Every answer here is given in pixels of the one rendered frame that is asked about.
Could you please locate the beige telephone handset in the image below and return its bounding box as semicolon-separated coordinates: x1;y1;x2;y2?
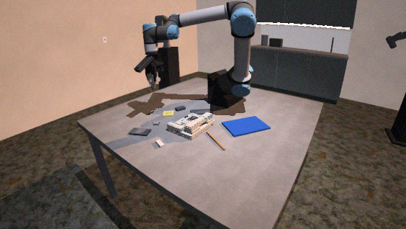
184;112;212;131

